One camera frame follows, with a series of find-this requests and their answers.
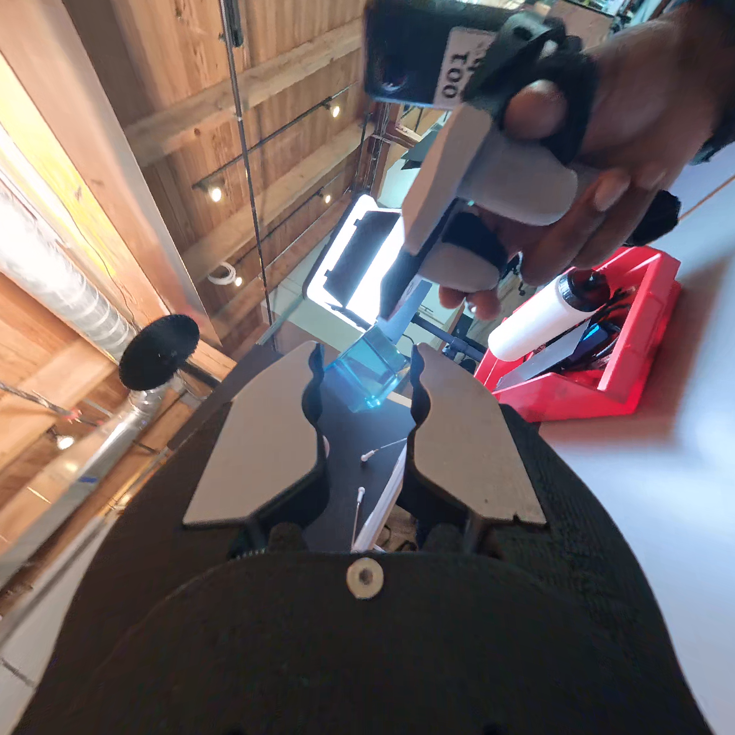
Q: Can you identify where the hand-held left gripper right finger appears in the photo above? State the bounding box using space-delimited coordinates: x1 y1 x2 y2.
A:
403 342 547 547

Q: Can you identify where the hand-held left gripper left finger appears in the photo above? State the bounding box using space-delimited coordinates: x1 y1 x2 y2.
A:
183 341 330 545

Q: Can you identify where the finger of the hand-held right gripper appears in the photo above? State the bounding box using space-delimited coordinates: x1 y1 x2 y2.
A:
401 105 496 255
378 248 434 346

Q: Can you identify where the blue transparent cube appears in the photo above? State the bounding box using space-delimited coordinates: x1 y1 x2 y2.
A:
323 324 411 414

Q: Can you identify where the red plastic bin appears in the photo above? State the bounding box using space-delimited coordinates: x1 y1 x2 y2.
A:
474 246 682 423

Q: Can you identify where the dark metal plate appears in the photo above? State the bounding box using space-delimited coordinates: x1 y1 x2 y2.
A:
495 322 589 391

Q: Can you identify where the person's right hand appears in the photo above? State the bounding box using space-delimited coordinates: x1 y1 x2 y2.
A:
439 0 735 322

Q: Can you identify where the black flag panel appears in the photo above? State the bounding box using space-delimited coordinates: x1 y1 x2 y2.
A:
402 135 440 172

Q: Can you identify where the black light stand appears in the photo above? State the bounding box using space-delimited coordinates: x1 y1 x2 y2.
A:
410 310 488 359

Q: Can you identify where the studio light panel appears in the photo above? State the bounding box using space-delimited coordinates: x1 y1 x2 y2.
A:
305 194 414 331

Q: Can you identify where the black wood-framed board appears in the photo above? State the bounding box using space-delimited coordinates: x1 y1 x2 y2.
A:
167 343 419 553

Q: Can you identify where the white bottle black cap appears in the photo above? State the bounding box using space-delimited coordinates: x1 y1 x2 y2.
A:
487 268 611 363

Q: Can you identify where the dark blue pouch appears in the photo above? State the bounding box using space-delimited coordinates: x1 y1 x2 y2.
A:
565 322 621 368

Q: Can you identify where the black metal pole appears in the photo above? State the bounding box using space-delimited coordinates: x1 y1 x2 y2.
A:
220 0 276 345

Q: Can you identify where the silver ventilation duct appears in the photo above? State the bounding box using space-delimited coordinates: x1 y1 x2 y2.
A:
0 373 193 575

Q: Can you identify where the large silver air duct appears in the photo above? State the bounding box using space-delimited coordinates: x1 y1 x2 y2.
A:
0 178 139 359

